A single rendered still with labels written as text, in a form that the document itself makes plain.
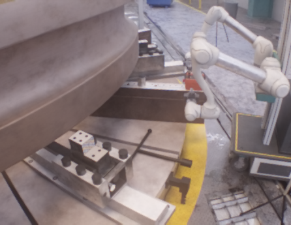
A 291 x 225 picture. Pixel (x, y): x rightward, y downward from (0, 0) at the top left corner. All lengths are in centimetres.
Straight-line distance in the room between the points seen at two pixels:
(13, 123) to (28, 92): 23
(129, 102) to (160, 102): 32
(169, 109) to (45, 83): 136
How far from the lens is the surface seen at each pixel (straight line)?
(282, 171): 250
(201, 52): 154
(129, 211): 167
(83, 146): 158
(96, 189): 152
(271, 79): 176
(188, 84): 238
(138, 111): 258
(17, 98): 152
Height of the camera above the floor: 180
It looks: 32 degrees down
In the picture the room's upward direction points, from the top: 3 degrees counter-clockwise
